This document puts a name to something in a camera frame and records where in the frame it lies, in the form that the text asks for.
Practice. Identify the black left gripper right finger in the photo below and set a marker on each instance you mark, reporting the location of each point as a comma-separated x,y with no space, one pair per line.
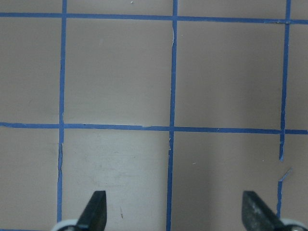
257,216

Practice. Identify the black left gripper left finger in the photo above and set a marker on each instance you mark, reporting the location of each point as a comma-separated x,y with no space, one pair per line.
94,216

